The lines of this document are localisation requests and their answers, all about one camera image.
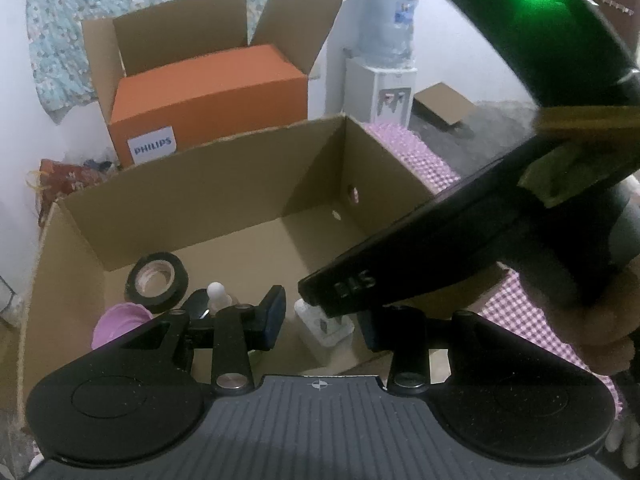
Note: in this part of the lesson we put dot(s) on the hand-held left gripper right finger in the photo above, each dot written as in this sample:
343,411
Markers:
407,340

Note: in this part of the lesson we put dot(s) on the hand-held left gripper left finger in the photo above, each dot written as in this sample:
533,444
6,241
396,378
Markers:
272,317

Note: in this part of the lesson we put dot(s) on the white charger plug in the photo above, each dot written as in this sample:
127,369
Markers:
320,330

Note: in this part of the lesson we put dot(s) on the green dropper bottle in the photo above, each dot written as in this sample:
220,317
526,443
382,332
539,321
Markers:
216,292

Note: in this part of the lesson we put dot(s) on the long black cylinder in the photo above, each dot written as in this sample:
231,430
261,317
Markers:
195,305

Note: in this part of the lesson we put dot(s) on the black tape roll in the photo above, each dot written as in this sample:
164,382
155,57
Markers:
170,285

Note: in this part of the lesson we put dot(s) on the large printed cardboard box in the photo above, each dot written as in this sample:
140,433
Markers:
225,195

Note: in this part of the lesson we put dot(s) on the purple plastic lid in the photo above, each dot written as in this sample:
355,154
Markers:
117,325

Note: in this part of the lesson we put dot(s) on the person's right hand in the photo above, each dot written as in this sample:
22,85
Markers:
600,340

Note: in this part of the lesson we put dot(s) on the flat cardboard piece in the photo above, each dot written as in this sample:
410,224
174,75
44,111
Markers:
445,105

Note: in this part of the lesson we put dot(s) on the white water dispenser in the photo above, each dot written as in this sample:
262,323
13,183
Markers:
365,90

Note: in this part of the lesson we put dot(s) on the orange box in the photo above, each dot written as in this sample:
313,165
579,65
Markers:
215,100

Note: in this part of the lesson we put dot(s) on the red patterned bag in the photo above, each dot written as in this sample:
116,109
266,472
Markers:
70,180

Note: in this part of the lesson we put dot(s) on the open brown cardboard box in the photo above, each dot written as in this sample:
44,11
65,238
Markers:
175,25

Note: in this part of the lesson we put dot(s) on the floral blue cloth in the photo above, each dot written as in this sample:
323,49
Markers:
60,25

